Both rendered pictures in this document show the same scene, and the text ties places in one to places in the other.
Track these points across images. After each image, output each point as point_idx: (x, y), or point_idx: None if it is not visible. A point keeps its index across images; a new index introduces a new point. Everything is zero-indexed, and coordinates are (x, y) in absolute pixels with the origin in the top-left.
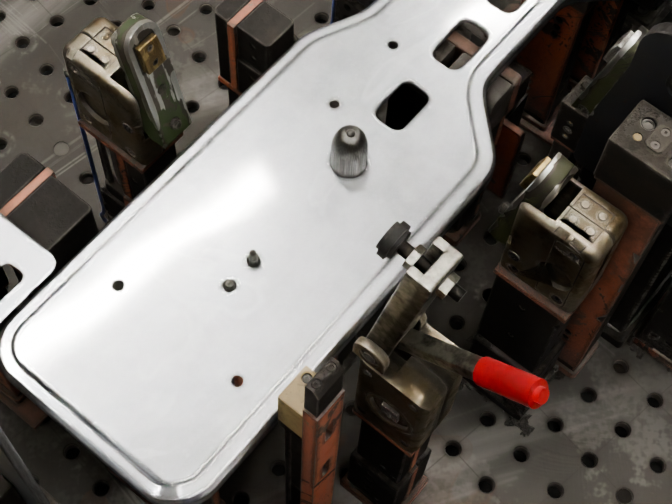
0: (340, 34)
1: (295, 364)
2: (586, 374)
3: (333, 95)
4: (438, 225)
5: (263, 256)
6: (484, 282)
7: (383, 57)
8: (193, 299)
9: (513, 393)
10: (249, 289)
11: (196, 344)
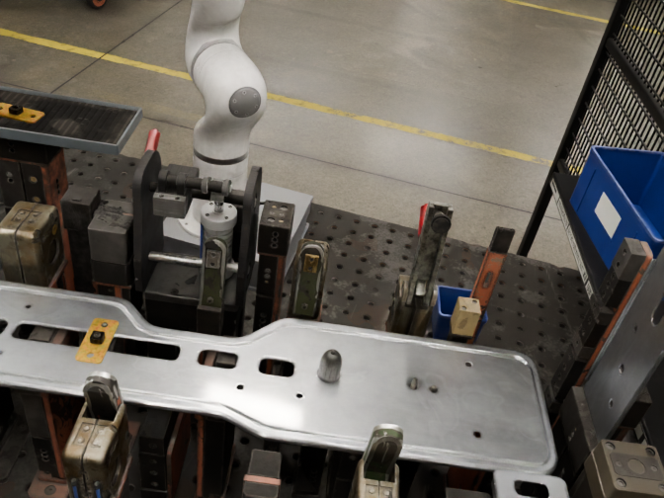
0: (251, 414)
1: (442, 348)
2: None
3: (294, 398)
4: (334, 324)
5: (407, 383)
6: None
7: (252, 387)
8: (453, 399)
9: None
10: (427, 380)
11: (469, 386)
